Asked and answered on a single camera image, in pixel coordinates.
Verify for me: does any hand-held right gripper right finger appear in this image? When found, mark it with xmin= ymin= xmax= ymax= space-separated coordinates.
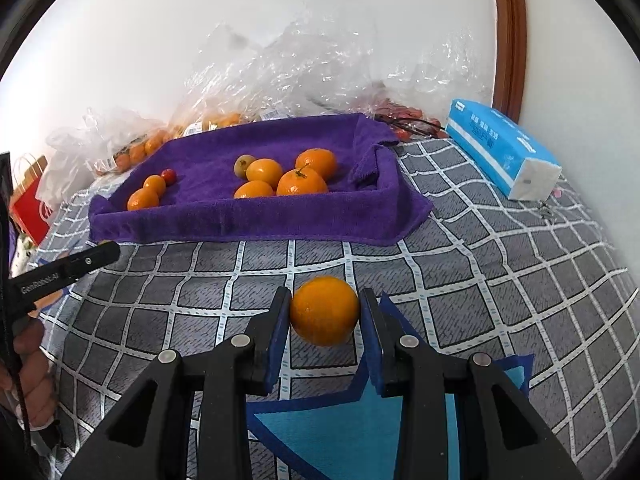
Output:
xmin=360 ymin=287 xmax=586 ymax=480

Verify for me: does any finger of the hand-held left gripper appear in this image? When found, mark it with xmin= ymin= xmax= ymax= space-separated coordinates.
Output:
xmin=67 ymin=241 xmax=121 ymax=281

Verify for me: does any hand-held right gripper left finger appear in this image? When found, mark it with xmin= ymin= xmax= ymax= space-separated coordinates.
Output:
xmin=60 ymin=287 xmax=292 ymax=480

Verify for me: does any large mandarin orange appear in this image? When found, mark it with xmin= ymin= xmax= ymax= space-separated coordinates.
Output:
xmin=289 ymin=276 xmax=361 ymax=347

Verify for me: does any purple towel-covered tray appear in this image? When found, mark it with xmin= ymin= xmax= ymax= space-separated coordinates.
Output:
xmin=89 ymin=114 xmax=433 ymax=247

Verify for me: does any mandarin orange with stem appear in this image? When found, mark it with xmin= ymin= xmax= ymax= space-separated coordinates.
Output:
xmin=276 ymin=166 xmax=329 ymax=197

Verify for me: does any yellowish mandarin orange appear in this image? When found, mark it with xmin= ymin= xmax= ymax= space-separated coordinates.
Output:
xmin=245 ymin=158 xmax=284 ymax=186

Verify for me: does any person's left hand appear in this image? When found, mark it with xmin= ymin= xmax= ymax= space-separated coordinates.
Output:
xmin=12 ymin=316 xmax=57 ymax=429

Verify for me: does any white spotted plush toy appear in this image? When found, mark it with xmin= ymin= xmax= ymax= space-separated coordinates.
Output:
xmin=12 ymin=235 xmax=41 ymax=271

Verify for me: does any red paper bag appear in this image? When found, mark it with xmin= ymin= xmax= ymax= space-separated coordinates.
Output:
xmin=10 ymin=155 xmax=53 ymax=246

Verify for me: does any white plastic bag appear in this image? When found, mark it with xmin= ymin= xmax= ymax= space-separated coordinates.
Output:
xmin=37 ymin=130 xmax=96 ymax=211

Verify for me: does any grey checked blanket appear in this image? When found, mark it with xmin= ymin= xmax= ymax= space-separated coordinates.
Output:
xmin=10 ymin=137 xmax=640 ymax=480

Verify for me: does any labelled clear bag of oranges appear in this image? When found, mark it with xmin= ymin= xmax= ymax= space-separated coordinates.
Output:
xmin=170 ymin=75 xmax=286 ymax=138

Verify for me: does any blue tissue pack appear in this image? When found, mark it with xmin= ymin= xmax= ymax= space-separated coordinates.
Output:
xmin=445 ymin=99 xmax=563 ymax=202

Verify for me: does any clear bag of red tomatoes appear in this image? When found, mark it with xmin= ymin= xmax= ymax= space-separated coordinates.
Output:
xmin=372 ymin=95 xmax=446 ymax=141

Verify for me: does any crumpled clear plastic bag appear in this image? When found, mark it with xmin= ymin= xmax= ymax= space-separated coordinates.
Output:
xmin=185 ymin=22 xmax=493 ymax=126

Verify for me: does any brown wooden door frame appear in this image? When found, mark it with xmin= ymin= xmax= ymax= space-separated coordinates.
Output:
xmin=490 ymin=0 xmax=528 ymax=126

